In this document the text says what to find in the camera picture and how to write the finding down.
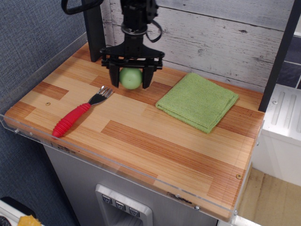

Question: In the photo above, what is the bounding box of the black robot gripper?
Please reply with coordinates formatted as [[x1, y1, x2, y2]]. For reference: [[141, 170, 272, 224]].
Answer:
[[100, 34, 165, 89]]

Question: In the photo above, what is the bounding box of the green ball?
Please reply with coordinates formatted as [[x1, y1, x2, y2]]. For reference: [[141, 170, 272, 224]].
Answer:
[[119, 68, 143, 89]]

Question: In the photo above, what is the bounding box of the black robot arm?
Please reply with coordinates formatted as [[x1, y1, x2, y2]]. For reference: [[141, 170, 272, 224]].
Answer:
[[101, 0, 165, 89]]

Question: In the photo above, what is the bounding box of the green folded cloth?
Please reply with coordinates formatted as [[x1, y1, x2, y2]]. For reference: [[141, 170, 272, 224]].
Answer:
[[156, 73, 238, 134]]

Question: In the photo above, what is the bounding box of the grey toy fridge cabinet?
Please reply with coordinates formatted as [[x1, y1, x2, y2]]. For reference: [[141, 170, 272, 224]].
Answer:
[[45, 146, 218, 226]]

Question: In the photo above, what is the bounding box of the white toy sink counter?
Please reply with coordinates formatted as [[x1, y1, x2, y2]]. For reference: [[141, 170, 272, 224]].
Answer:
[[252, 84, 301, 186]]

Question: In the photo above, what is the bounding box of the yellow object at corner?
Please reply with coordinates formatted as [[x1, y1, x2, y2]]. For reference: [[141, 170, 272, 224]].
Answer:
[[17, 215, 42, 226]]

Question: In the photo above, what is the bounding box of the black white object at corner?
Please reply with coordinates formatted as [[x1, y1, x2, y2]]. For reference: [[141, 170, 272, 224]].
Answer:
[[0, 197, 36, 226]]

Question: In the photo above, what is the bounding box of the red handled metal fork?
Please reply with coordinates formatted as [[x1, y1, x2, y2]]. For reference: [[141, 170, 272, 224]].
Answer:
[[52, 86, 113, 137]]

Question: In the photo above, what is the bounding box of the left black vertical post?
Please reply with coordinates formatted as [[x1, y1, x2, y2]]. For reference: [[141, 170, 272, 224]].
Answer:
[[83, 6, 106, 62]]

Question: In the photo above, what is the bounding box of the black vertical post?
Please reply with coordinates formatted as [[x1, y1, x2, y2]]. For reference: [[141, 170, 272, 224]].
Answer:
[[258, 0, 301, 112], [83, 6, 106, 62]]

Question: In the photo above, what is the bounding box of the black cable loop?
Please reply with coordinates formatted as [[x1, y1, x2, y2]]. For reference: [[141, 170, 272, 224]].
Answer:
[[61, 0, 163, 44]]

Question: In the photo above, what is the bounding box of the right black vertical post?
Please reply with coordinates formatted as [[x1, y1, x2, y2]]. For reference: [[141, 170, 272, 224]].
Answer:
[[258, 0, 301, 112]]

